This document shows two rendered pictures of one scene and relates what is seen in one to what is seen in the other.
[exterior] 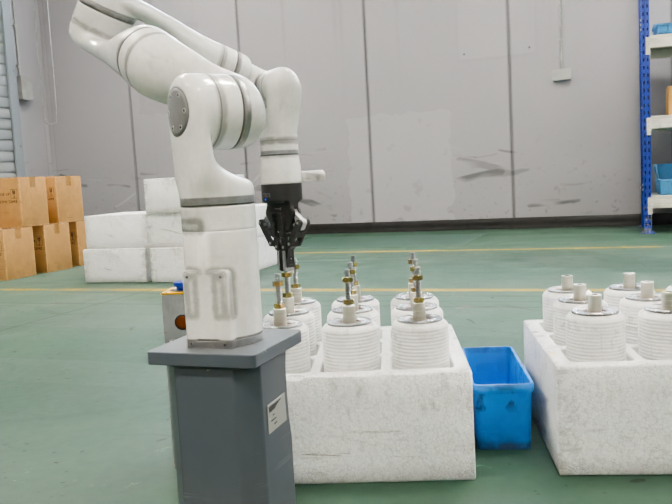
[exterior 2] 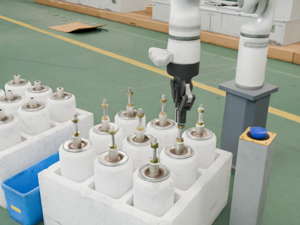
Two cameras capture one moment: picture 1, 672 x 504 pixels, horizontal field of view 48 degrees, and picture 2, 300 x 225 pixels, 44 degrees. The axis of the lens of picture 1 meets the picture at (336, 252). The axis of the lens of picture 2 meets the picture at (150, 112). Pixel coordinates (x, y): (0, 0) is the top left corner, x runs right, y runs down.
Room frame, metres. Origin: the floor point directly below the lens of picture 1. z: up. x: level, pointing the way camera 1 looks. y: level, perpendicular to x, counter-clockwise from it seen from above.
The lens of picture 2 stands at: (2.16, 0.42, 0.72)
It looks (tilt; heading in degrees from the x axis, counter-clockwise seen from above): 24 degrees down; 208
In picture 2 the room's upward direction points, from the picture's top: 1 degrees clockwise
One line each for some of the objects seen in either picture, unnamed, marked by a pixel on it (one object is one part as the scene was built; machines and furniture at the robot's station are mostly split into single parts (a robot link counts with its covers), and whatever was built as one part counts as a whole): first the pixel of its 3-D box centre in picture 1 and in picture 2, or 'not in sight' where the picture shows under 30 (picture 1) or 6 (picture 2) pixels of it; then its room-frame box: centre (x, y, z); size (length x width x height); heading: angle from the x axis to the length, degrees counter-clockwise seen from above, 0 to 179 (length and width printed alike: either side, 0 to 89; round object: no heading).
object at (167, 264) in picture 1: (201, 260); not in sight; (4.09, 0.73, 0.09); 0.39 x 0.39 x 0.18; 73
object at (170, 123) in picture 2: (349, 322); (162, 123); (1.27, -0.02, 0.25); 0.08 x 0.08 x 0.01
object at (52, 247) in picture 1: (39, 247); not in sight; (4.89, 1.90, 0.15); 0.30 x 0.24 x 0.30; 70
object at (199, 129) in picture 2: (280, 317); (199, 129); (1.28, 0.10, 0.26); 0.02 x 0.02 x 0.03
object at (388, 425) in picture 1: (357, 395); (140, 189); (1.39, -0.02, 0.09); 0.39 x 0.39 x 0.18; 86
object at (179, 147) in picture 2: (288, 305); (179, 147); (1.40, 0.09, 0.26); 0.02 x 0.02 x 0.03
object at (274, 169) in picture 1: (288, 166); (176, 46); (1.41, 0.08, 0.52); 0.11 x 0.09 x 0.06; 131
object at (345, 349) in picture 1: (352, 374); (162, 151); (1.27, -0.02, 0.16); 0.10 x 0.10 x 0.18
